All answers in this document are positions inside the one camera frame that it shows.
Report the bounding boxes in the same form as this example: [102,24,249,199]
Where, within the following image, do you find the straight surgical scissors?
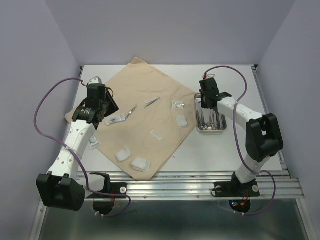
[209,110,215,125]

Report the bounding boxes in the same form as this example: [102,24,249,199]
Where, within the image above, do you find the green suture packet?
[88,135,101,150]

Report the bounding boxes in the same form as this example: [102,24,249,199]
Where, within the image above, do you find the white gauze pad right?
[176,115,188,128]

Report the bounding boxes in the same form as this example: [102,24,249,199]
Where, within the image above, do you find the beige cloth drape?
[81,58,196,181]

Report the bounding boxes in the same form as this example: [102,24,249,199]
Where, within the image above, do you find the white gauze pad stack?
[131,157,151,173]

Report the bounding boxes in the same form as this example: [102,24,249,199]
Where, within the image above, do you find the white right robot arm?
[199,77,284,195]

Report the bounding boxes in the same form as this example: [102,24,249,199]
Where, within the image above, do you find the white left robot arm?
[36,76,119,211]

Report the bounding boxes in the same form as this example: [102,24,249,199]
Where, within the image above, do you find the angled steel tweezers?
[125,104,138,120]

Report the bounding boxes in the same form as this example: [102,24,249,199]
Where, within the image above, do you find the fine curved forceps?
[144,97,161,109]

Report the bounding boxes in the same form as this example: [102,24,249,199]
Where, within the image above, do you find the aluminium mounting rail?
[74,170,303,200]

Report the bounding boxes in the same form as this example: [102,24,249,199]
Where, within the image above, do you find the white gauze pad left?
[115,147,132,162]

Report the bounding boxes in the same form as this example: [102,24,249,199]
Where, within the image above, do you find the small clear needle packet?
[172,101,185,110]

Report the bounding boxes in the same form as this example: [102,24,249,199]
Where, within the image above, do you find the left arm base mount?
[88,171,132,218]

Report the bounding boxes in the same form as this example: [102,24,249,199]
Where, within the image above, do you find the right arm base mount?
[211,173,260,215]

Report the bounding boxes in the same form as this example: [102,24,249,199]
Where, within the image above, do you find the white foil blade packet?
[150,130,163,141]

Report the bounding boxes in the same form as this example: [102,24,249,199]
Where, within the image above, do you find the white packet under forceps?
[144,98,157,105]

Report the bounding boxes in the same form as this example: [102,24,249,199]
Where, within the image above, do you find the stainless steel tray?
[194,92,227,135]

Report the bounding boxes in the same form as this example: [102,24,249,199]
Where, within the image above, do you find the clear packet black part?
[104,113,126,126]

